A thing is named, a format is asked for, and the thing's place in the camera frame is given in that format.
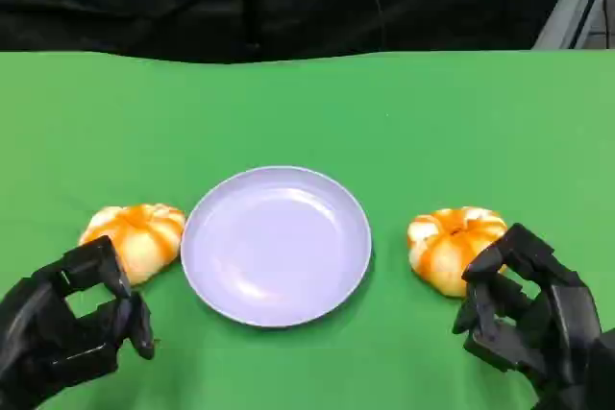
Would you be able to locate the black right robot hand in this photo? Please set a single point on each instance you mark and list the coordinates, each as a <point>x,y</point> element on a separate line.
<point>557,323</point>

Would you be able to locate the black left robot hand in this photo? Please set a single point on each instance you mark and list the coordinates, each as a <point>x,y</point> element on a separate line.
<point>38,328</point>

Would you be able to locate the orange and white bread roll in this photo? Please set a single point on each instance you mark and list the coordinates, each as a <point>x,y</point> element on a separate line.
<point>447,247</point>
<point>144,242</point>

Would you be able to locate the lilac plate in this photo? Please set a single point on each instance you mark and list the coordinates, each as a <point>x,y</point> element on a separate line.
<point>276,247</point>

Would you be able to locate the green table cloth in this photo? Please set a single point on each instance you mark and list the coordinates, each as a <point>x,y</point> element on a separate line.
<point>307,112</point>

